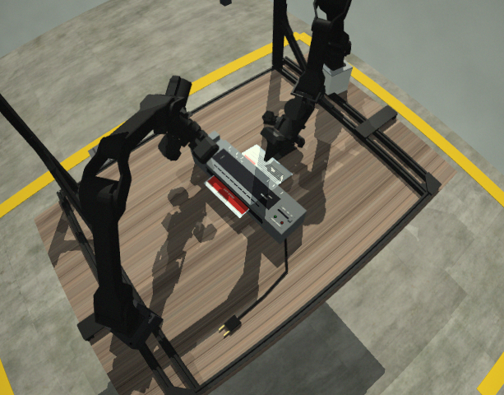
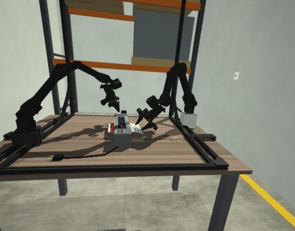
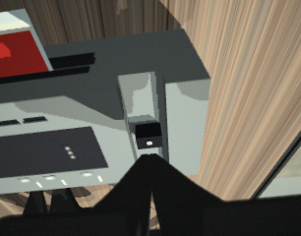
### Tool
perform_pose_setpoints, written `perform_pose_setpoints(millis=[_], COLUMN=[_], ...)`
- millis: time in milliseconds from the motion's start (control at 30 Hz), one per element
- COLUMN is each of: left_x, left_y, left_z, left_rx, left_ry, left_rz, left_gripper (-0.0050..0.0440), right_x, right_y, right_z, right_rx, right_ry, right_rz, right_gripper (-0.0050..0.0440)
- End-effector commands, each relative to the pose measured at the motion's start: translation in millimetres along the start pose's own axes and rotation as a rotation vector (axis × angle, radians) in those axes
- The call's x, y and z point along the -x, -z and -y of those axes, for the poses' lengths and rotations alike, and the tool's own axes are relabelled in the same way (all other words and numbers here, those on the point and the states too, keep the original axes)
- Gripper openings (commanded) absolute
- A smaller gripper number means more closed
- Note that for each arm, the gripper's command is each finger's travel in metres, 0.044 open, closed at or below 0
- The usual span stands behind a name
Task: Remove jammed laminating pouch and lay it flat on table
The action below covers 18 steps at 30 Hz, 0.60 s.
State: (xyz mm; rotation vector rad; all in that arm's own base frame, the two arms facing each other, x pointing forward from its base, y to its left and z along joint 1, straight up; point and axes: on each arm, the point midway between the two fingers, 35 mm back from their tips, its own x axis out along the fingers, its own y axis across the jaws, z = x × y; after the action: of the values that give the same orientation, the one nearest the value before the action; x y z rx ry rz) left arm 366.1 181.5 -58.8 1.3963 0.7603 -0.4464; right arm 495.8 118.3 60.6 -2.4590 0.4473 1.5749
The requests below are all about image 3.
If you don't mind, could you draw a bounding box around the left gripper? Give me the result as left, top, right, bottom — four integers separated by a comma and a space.
23, 188, 92, 214

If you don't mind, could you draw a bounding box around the white laminating pouch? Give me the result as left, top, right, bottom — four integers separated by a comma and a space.
0, 9, 53, 78

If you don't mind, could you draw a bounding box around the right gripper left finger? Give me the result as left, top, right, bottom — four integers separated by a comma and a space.
0, 153, 151, 236

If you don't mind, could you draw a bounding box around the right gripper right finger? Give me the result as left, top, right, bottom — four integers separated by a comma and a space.
150, 153, 301, 236

